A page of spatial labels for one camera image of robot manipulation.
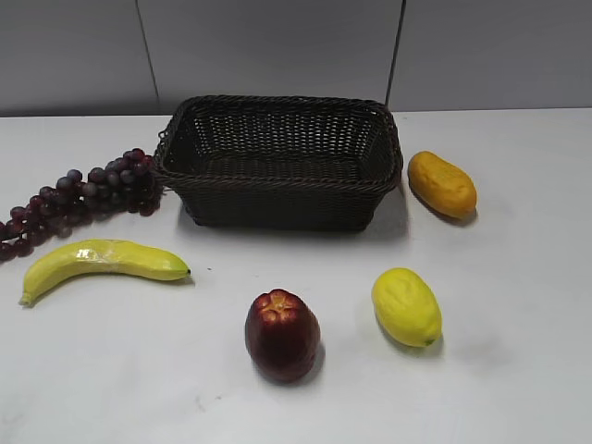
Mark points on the red apple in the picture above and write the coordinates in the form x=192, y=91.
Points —
x=282, y=335

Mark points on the black woven basket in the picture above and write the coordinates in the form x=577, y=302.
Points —
x=280, y=162

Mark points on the yellow lemon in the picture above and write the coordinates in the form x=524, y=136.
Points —
x=406, y=308

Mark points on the orange mango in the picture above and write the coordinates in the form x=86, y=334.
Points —
x=441, y=185

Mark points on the purple grape bunch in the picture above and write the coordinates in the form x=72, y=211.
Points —
x=125, y=185

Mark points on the yellow banana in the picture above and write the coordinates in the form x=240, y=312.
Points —
x=99, y=256

